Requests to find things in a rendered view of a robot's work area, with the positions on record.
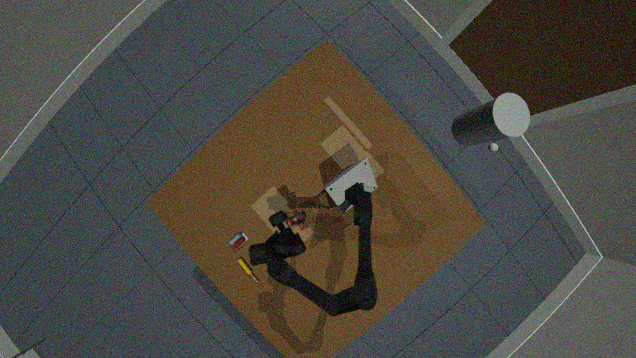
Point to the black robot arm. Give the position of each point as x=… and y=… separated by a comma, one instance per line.
x=362, y=295

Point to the yellow-handled screwdriver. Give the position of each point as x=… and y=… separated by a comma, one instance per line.
x=246, y=268

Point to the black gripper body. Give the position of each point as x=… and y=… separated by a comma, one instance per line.
x=277, y=220

